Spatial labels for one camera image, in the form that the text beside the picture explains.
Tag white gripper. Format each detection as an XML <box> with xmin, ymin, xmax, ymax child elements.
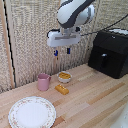
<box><xmin>46</xmin><ymin>27</ymin><xmax>82</xmax><ymax>57</ymax></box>

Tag black air fryer drawer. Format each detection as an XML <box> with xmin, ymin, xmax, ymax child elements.
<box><xmin>89</xmin><ymin>46</ymin><xmax>125</xmax><ymax>80</ymax></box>

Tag black air fryer body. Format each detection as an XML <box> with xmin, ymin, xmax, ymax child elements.
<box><xmin>87</xmin><ymin>28</ymin><xmax>128</xmax><ymax>80</ymax></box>

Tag yellow food pieces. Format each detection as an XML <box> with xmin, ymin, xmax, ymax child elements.
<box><xmin>59</xmin><ymin>72</ymin><xmax>71</xmax><ymax>80</ymax></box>

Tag small white bowl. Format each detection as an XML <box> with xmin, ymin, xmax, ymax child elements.
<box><xmin>57</xmin><ymin>71</ymin><xmax>73</xmax><ymax>84</ymax></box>

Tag beige woven folding screen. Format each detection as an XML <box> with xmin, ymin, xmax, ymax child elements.
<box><xmin>0</xmin><ymin>0</ymin><xmax>128</xmax><ymax>93</ymax></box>

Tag pink mug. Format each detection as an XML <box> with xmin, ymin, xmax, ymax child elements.
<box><xmin>36</xmin><ymin>73</ymin><xmax>52</xmax><ymax>92</ymax></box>

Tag yellow rectangular block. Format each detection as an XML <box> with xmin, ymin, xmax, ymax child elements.
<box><xmin>54</xmin><ymin>84</ymin><xmax>70</xmax><ymax>96</ymax></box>

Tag white floral rimmed plate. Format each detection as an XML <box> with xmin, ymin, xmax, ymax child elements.
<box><xmin>7</xmin><ymin>96</ymin><xmax>57</xmax><ymax>128</ymax></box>

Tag white rounded object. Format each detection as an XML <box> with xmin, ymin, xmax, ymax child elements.
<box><xmin>111</xmin><ymin>111</ymin><xmax>128</xmax><ymax>128</ymax></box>

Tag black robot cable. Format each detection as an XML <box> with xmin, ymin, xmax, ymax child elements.
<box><xmin>79</xmin><ymin>13</ymin><xmax>128</xmax><ymax>37</ymax></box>

